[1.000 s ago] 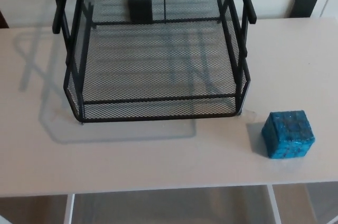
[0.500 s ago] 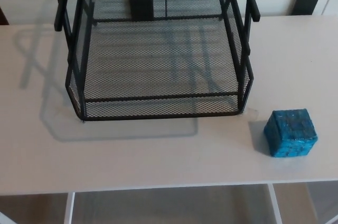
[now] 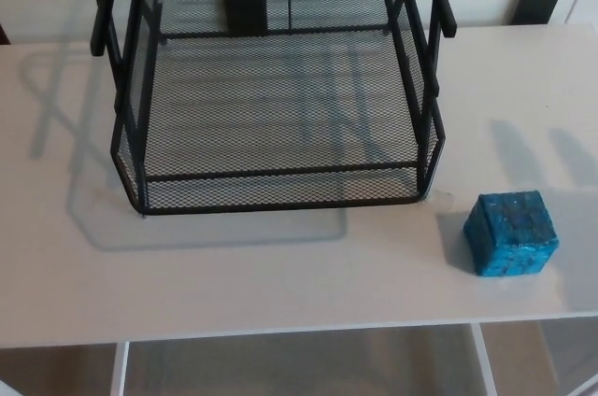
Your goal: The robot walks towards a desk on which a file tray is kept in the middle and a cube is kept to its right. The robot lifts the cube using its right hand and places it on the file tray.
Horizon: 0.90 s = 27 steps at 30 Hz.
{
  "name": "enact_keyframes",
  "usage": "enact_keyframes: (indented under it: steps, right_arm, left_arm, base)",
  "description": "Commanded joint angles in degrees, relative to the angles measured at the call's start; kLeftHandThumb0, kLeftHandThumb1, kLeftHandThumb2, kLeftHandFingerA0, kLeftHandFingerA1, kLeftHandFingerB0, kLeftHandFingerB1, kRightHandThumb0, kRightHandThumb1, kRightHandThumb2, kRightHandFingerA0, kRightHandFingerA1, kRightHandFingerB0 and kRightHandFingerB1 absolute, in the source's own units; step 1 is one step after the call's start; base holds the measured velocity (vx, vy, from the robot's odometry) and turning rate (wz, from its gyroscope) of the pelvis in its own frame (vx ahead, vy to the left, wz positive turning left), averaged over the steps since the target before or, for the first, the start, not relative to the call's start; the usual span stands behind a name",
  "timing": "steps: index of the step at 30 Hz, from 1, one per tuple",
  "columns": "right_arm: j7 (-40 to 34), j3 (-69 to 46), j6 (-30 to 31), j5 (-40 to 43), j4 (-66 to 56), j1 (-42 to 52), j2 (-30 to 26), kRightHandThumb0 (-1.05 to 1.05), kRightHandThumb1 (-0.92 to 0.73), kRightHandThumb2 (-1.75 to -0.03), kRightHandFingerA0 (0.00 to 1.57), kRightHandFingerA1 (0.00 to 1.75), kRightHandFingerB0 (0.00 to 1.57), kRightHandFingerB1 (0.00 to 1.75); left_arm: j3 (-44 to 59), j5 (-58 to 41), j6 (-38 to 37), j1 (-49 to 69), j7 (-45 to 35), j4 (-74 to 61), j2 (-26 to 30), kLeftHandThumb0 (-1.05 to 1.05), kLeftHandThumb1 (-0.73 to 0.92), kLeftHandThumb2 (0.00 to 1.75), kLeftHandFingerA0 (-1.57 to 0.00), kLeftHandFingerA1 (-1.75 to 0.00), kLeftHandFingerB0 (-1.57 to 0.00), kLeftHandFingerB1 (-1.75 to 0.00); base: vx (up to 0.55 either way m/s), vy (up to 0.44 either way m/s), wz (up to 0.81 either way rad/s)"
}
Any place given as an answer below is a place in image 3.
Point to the white desk frame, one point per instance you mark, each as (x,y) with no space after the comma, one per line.
(125,368)

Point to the black wall bracket left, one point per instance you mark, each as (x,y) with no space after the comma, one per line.
(245,10)

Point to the black mesh file tray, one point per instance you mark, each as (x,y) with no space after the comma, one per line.
(280,190)

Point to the blue painted cube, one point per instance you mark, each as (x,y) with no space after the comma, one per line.
(511,235)

